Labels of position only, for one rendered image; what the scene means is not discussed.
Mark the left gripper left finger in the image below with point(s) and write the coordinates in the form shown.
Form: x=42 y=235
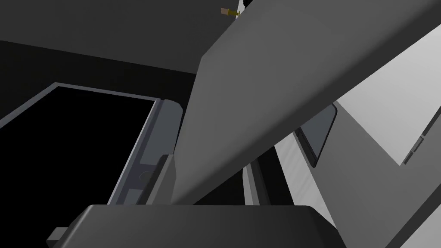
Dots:
x=163 y=182

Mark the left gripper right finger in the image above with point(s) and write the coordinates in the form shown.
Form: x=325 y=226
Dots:
x=254 y=187

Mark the small brown yellow fitting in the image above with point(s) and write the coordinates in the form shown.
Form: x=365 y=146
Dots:
x=229 y=12

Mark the dark grey rounded panel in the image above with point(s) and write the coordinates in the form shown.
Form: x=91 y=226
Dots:
x=318 y=134

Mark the dark appliance with grey frame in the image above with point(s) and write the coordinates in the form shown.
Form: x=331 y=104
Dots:
x=164 y=134

